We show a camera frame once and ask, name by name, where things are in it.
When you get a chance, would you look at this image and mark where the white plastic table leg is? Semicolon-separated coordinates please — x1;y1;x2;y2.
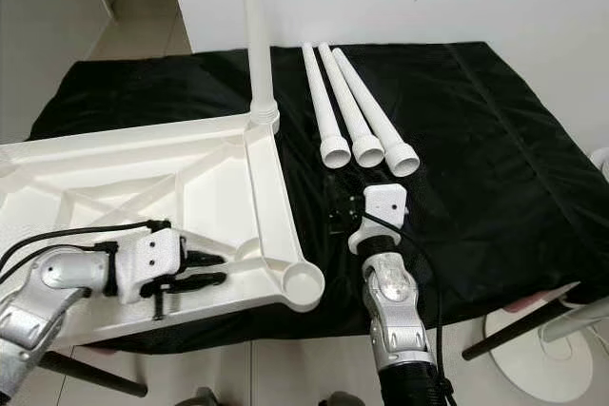
318;43;386;169
332;47;422;178
240;0;282;131
301;43;353;170

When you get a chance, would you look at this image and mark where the dark metal table leg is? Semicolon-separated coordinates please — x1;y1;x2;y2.
43;349;148;397
462;280;581;361

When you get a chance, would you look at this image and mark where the black fabric table cover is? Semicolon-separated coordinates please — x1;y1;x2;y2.
27;40;609;355

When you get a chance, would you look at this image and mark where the white floor fan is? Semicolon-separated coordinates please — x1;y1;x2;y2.
483;145;609;405

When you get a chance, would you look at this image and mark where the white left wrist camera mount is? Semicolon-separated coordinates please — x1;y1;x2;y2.
119;227;184;304

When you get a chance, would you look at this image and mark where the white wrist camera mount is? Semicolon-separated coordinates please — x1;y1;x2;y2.
119;227;184;304
347;183;410;255

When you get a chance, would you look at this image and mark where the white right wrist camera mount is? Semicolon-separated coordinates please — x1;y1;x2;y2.
347;183;410;255

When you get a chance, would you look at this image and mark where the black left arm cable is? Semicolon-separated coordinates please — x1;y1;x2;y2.
0;219;174;274

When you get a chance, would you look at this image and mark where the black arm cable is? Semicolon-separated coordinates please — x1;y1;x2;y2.
362;211;458;406
0;219;174;274

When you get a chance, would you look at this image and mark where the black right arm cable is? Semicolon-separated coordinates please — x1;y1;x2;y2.
362;211;458;406

